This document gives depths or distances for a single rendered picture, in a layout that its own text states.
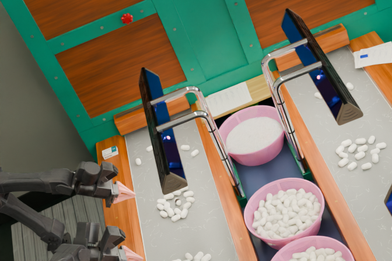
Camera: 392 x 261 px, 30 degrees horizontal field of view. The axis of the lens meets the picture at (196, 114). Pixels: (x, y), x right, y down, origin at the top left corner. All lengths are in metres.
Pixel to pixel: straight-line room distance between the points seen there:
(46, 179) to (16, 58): 1.28
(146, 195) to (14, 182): 0.50
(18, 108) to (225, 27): 1.38
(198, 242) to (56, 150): 1.67
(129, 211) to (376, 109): 0.96
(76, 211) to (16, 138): 1.07
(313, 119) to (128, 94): 0.74
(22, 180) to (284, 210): 0.87
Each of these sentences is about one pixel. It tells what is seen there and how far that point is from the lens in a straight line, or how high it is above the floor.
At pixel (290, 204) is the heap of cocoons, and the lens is 2.47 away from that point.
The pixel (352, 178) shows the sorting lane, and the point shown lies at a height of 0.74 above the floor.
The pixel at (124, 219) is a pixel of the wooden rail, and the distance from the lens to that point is 2.63.
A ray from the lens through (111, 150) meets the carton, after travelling 2.92.
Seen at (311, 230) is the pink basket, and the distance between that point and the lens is 2.36.
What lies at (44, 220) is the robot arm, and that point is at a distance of 2.66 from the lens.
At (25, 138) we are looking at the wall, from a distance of 3.91.
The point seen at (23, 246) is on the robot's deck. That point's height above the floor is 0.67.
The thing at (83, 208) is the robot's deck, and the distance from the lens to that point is 2.92.
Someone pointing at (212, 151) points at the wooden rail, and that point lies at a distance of 2.72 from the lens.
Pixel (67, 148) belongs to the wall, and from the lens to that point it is 3.98.
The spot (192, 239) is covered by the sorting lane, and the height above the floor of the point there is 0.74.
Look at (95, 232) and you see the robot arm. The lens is 2.27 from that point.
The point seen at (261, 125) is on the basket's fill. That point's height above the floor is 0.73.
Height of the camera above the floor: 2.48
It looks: 36 degrees down
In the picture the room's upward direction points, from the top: 24 degrees counter-clockwise
